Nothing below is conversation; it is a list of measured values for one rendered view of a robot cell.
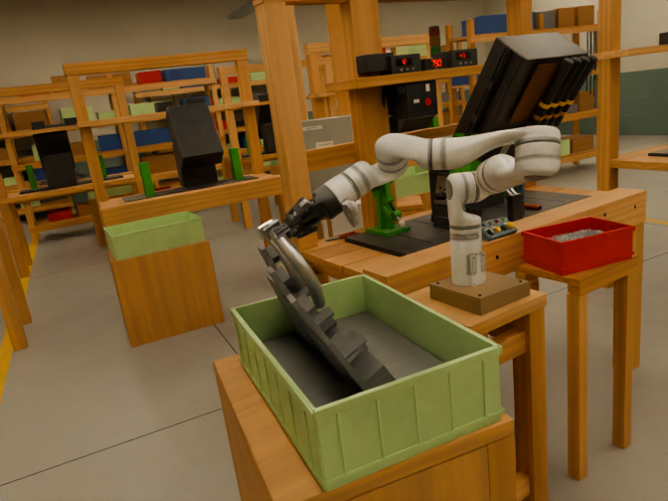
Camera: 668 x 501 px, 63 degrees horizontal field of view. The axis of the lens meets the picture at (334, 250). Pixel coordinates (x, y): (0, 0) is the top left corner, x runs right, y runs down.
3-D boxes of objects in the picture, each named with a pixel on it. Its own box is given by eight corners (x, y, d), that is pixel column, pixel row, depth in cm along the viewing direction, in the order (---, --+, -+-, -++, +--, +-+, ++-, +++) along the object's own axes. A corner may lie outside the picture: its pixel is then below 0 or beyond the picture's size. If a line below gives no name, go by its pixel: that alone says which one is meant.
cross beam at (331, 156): (509, 131, 294) (509, 114, 292) (299, 173, 232) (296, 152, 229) (502, 131, 298) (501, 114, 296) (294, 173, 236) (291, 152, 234)
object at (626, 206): (646, 221, 253) (647, 189, 249) (391, 319, 181) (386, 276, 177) (617, 218, 264) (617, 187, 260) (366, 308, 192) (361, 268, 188)
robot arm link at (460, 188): (452, 175, 152) (455, 235, 156) (484, 171, 153) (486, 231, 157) (441, 172, 161) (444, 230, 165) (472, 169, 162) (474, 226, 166)
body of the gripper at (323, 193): (327, 194, 128) (294, 217, 126) (322, 175, 120) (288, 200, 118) (346, 216, 125) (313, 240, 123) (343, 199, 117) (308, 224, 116)
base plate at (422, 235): (591, 200, 251) (591, 195, 251) (407, 259, 199) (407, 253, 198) (519, 192, 286) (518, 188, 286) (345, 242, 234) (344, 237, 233)
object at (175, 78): (237, 204, 890) (212, 61, 829) (33, 245, 771) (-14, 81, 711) (228, 201, 937) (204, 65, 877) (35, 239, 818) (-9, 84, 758)
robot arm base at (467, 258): (489, 280, 163) (488, 225, 159) (468, 288, 158) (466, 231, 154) (466, 275, 171) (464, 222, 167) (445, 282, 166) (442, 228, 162)
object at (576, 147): (605, 165, 819) (607, 2, 758) (478, 195, 722) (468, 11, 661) (576, 163, 867) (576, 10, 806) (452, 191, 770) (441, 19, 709)
